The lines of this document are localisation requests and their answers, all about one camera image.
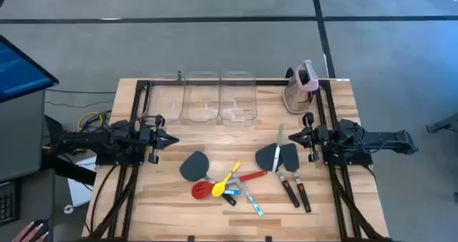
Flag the black floor cable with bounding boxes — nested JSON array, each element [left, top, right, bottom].
[[45, 88, 117, 109]]

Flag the metal box grater pink handle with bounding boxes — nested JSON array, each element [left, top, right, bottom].
[[282, 59, 320, 115]]

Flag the black spatula thick black handle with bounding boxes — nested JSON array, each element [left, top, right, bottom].
[[179, 150, 238, 207]]

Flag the green handled metal tongs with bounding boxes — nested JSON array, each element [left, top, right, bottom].
[[271, 124, 285, 173]]

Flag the computer monitor blue screen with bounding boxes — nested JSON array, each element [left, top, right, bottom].
[[0, 34, 60, 103]]

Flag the blue patterned metal tongs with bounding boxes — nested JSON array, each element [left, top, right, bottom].
[[228, 175, 265, 219]]

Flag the black desk leg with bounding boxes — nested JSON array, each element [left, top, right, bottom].
[[42, 152, 97, 186]]

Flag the round black spatula red-accent handle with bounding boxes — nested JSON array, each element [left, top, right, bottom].
[[255, 143, 301, 209]]

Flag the black aluminium table frame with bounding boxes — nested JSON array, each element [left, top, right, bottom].
[[82, 78, 394, 242]]

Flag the person's hand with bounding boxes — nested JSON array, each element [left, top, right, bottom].
[[11, 221, 50, 242]]

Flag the clear plastic bin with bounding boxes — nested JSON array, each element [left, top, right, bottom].
[[180, 71, 221, 125], [145, 72, 185, 125], [218, 71, 258, 127]]

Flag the yellow spoon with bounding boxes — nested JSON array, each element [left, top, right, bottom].
[[211, 159, 243, 198]]

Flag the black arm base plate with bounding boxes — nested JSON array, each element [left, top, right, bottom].
[[321, 150, 374, 166], [94, 151, 146, 166]]

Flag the yellow cable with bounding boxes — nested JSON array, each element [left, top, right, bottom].
[[77, 112, 104, 132]]

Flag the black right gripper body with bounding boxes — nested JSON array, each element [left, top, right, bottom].
[[302, 112, 328, 163]]

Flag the square black spatula red-accent handle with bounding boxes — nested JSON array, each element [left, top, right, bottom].
[[280, 142, 313, 213]]

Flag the white sheet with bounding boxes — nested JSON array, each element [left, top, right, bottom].
[[67, 155, 98, 208]]

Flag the grey desk cabinet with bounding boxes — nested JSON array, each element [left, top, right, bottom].
[[0, 89, 47, 182]]

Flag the black keyboard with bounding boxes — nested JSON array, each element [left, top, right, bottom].
[[0, 180, 19, 226]]

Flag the red slotted spoon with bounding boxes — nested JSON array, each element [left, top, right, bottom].
[[191, 170, 268, 200]]

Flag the black computer mouse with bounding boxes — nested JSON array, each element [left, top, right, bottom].
[[31, 219, 50, 238]]

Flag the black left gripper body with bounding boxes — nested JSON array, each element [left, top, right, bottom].
[[138, 115, 166, 164]]

